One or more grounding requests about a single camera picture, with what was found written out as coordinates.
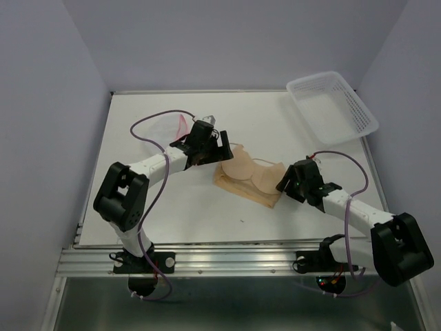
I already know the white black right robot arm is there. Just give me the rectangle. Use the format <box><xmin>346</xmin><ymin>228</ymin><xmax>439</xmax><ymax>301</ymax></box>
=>
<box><xmin>276</xmin><ymin>159</ymin><xmax>434</xmax><ymax>287</ymax></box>

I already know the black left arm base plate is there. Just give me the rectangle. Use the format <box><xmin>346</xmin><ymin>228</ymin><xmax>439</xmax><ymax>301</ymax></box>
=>
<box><xmin>109</xmin><ymin>250</ymin><xmax>176</xmax><ymax>274</ymax></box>

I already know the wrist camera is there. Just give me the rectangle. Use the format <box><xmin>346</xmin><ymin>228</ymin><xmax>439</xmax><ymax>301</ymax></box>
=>
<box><xmin>202</xmin><ymin>115</ymin><xmax>216</xmax><ymax>126</ymax></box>
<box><xmin>309</xmin><ymin>155</ymin><xmax>322</xmax><ymax>166</ymax></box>

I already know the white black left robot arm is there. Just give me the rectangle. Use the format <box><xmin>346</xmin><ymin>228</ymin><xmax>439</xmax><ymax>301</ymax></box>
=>
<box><xmin>93</xmin><ymin>120</ymin><xmax>233</xmax><ymax>272</ymax></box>

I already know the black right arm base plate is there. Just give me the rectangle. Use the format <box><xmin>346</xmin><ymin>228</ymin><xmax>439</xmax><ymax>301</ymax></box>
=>
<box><xmin>292</xmin><ymin>250</ymin><xmax>349</xmax><ymax>274</ymax></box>

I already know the aluminium mounting rail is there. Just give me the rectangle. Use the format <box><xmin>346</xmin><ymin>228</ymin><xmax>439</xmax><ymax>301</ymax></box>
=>
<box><xmin>57</xmin><ymin>241</ymin><xmax>420</xmax><ymax>277</ymax></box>

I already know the beige bra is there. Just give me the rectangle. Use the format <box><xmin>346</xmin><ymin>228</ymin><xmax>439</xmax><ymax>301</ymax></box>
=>
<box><xmin>213</xmin><ymin>143</ymin><xmax>286</xmax><ymax>209</ymax></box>

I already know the white plastic mesh basket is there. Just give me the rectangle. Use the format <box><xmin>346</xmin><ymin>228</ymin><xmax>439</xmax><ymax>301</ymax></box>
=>
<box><xmin>286</xmin><ymin>71</ymin><xmax>379</xmax><ymax>146</ymax></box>

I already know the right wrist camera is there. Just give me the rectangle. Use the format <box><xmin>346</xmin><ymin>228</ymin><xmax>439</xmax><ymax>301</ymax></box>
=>
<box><xmin>309</xmin><ymin>155</ymin><xmax>322</xmax><ymax>166</ymax></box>

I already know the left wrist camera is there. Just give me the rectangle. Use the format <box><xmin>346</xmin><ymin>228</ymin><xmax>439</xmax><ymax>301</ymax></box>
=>
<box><xmin>202</xmin><ymin>115</ymin><xmax>216</xmax><ymax>126</ymax></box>

